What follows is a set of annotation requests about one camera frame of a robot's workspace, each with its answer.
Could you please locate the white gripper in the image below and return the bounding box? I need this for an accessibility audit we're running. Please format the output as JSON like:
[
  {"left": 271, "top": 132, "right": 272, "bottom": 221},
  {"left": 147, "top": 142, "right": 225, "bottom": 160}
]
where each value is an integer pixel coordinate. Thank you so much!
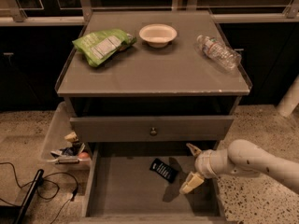
[{"left": 179, "top": 143, "right": 221, "bottom": 194}]

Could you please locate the dark blue rxbar wrapper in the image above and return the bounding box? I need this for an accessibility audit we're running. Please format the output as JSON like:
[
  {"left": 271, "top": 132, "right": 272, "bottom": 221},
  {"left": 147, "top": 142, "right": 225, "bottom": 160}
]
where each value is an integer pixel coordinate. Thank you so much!
[{"left": 149, "top": 159, "right": 178, "bottom": 183}]

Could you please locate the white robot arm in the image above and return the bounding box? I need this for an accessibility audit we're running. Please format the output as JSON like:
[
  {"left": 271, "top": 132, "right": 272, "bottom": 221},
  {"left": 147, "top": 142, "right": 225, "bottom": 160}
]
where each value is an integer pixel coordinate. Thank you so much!
[{"left": 179, "top": 78, "right": 299, "bottom": 194}]

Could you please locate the round brass drawer knob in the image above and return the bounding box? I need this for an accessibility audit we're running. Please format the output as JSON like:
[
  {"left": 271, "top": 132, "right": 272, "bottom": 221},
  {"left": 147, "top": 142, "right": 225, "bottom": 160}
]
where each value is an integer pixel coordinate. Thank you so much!
[{"left": 149, "top": 127, "right": 157, "bottom": 136}]

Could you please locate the closed grey top drawer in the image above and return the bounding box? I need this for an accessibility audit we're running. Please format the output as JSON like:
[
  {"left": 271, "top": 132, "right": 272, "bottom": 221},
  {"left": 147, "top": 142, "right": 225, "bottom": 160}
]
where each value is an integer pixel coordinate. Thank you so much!
[{"left": 70, "top": 116, "right": 234, "bottom": 142}]

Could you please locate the open grey middle drawer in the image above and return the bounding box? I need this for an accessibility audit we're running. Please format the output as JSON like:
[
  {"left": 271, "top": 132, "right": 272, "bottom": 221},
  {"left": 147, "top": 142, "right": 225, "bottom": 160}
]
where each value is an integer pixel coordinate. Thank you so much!
[{"left": 73, "top": 142, "right": 236, "bottom": 224}]

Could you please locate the grey drawer cabinet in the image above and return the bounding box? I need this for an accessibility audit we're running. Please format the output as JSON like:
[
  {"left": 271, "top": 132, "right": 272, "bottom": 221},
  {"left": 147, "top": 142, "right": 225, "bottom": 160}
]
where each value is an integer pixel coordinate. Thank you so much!
[{"left": 55, "top": 10, "right": 253, "bottom": 224}]

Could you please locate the red ball in bin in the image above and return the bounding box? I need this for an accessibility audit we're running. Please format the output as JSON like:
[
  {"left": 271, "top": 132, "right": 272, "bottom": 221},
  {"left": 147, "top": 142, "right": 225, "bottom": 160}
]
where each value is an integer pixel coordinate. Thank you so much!
[{"left": 78, "top": 152, "right": 90, "bottom": 159}]

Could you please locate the clear plastic water bottle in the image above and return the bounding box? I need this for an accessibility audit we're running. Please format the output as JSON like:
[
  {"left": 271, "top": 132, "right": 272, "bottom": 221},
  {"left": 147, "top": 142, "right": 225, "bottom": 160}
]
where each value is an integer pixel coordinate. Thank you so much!
[{"left": 197, "top": 35, "right": 241, "bottom": 71}]

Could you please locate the cream snack packet in bin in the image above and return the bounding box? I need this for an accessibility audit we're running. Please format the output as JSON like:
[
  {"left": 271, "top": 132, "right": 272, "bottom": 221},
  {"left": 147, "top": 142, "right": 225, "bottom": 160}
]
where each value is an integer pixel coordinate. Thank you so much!
[{"left": 64, "top": 132, "right": 78, "bottom": 143}]

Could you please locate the white paper bowl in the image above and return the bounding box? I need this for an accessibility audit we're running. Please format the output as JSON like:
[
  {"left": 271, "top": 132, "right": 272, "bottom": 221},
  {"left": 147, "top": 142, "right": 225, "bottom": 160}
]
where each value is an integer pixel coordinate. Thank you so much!
[{"left": 139, "top": 24, "right": 178, "bottom": 49}]

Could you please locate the green chip bag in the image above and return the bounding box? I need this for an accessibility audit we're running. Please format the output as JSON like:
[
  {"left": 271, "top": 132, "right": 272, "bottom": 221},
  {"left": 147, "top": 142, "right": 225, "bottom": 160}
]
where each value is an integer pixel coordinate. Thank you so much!
[{"left": 73, "top": 29, "right": 136, "bottom": 67}]

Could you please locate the black bar stand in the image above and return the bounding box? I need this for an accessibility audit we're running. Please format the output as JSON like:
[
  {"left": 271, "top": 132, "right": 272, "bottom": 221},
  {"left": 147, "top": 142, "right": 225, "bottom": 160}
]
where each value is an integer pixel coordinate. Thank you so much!
[{"left": 13, "top": 169, "right": 44, "bottom": 224}]

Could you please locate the black cable on floor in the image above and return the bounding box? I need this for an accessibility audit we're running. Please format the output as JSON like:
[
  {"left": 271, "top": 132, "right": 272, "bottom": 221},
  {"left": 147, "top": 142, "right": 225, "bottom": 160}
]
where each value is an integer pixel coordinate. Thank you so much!
[{"left": 0, "top": 161, "right": 79, "bottom": 224}]

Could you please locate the metal railing frame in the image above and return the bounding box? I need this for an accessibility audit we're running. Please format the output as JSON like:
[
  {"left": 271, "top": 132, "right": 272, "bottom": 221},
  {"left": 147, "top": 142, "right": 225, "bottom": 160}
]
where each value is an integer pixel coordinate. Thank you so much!
[{"left": 0, "top": 0, "right": 299, "bottom": 26}]

